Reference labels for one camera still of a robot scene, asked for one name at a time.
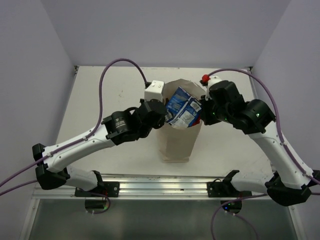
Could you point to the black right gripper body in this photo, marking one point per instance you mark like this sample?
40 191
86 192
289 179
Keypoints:
212 114

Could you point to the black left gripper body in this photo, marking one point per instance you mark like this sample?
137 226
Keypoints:
145 132

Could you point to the blue cookie packet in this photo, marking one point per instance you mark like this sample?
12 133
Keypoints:
183 109

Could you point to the red Doritos chip bag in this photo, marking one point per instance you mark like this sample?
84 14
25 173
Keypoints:
197 121

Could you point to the white paper bag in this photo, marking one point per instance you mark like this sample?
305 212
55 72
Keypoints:
175 145

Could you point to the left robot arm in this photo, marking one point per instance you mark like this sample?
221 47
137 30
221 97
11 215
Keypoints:
54 163

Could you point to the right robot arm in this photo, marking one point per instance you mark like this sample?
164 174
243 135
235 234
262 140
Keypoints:
291 181

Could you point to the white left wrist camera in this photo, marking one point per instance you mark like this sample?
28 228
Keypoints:
154 91

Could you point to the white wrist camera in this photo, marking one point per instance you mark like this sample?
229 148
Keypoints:
207 80
154 91

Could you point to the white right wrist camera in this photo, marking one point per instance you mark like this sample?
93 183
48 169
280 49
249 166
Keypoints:
207 80

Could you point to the aluminium table frame rail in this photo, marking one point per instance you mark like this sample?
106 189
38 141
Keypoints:
160 185

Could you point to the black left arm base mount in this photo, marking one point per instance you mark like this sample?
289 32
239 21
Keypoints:
109 189

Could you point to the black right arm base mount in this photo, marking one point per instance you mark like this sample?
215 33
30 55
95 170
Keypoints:
221 189

